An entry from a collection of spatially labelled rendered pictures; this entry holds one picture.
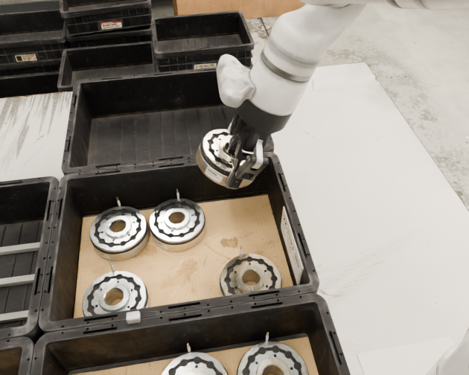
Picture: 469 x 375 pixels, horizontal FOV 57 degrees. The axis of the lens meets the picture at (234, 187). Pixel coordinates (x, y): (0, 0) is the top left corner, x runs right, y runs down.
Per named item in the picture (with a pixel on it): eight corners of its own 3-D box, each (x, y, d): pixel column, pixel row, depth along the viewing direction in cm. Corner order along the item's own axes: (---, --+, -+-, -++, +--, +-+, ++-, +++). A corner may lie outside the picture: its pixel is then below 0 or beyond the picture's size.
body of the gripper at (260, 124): (303, 119, 56) (273, 168, 62) (290, 80, 61) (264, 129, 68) (249, 106, 53) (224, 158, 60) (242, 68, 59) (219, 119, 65)
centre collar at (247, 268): (260, 263, 73) (260, 261, 73) (269, 288, 70) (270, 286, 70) (231, 271, 72) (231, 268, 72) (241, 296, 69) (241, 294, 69)
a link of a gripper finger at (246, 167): (251, 153, 57) (234, 167, 63) (250, 166, 57) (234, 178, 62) (269, 157, 58) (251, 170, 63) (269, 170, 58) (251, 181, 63)
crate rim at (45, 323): (275, 159, 84) (276, 149, 82) (320, 298, 64) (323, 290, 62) (63, 183, 80) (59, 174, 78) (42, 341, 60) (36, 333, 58)
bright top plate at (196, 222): (204, 199, 84) (204, 197, 83) (204, 242, 77) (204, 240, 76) (152, 201, 83) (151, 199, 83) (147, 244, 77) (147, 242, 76)
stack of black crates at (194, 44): (240, 94, 226) (241, 10, 192) (251, 131, 206) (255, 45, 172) (163, 102, 221) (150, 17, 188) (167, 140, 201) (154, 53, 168)
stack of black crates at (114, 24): (160, 57, 249) (148, -25, 215) (164, 91, 227) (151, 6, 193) (84, 65, 244) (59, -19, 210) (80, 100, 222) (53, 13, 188)
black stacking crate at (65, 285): (272, 193, 91) (275, 152, 82) (310, 325, 71) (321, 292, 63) (78, 216, 87) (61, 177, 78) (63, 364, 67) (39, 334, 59)
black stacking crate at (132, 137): (246, 106, 111) (247, 67, 102) (271, 191, 91) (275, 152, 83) (88, 121, 107) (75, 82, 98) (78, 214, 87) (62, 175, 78)
